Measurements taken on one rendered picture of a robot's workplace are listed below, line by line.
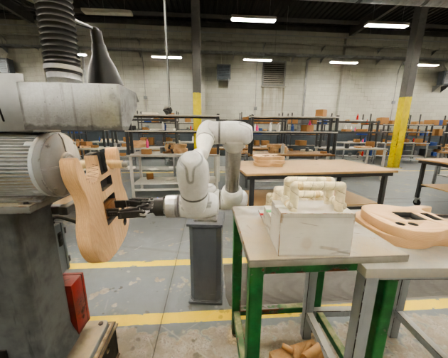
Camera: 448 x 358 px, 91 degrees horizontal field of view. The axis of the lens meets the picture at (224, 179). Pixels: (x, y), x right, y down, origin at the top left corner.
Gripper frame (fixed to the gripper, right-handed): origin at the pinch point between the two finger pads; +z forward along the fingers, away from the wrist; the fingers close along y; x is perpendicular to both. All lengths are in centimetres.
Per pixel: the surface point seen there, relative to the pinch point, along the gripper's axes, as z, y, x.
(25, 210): 27.7, -4.3, 2.2
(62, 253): 38, 21, -34
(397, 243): -118, -5, -19
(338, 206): -84, -11, 3
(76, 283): 33, 18, -50
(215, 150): -53, 360, -46
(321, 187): -77, -11, 10
